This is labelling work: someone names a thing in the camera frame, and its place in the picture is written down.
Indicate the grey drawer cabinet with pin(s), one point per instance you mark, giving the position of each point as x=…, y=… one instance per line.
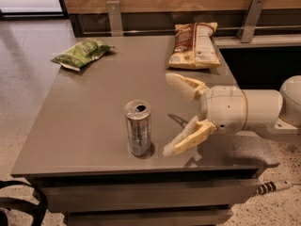
x=96, y=148

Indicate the green jalapeno chip bag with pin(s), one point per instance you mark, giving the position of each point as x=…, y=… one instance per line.
x=81, y=54

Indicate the silver redbull can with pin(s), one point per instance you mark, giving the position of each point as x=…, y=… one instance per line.
x=138, y=122

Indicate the metal bracket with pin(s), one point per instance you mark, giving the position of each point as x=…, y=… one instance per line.
x=115, y=20
x=247, y=30

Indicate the brown and cream chip bag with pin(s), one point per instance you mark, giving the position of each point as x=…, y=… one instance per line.
x=194, y=49

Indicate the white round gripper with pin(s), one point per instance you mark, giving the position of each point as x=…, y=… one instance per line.
x=223, y=107

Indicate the left metal bracket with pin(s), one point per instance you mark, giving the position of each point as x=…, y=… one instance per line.
x=115, y=20

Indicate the right metal bracket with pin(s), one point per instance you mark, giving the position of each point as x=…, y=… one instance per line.
x=247, y=30

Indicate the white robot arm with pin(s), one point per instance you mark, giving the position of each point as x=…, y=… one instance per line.
x=273, y=114

